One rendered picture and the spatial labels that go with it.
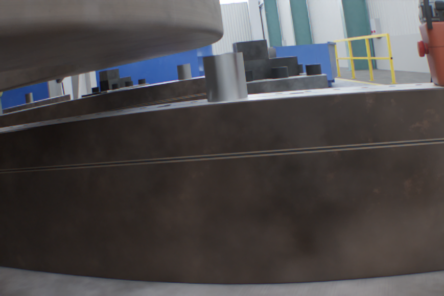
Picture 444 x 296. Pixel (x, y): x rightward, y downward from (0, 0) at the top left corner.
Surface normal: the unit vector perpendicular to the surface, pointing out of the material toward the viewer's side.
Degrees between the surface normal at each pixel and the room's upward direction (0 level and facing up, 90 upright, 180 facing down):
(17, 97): 90
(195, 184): 90
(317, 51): 90
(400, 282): 0
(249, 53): 90
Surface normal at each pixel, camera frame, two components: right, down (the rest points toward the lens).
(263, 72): 0.12, 0.16
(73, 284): -0.12, -0.98
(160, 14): 0.95, -0.06
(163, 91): 0.49, 0.10
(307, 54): -0.29, 0.21
